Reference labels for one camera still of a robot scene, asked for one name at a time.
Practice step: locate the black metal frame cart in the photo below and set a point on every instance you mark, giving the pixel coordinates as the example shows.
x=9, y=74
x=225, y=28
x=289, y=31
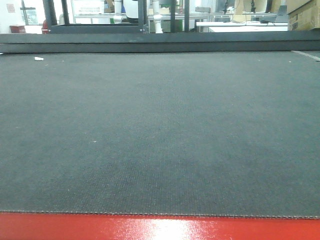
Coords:
x=90, y=17

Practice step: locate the small white scrap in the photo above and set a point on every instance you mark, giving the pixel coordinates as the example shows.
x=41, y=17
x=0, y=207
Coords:
x=38, y=58

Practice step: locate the white humanoid robot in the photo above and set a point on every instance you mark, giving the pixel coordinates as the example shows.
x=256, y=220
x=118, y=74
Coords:
x=131, y=8

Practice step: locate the large cardboard box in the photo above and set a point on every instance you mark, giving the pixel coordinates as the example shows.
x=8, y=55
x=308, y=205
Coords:
x=303, y=15

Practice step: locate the white background table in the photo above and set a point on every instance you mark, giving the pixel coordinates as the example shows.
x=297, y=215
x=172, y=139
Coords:
x=240, y=27

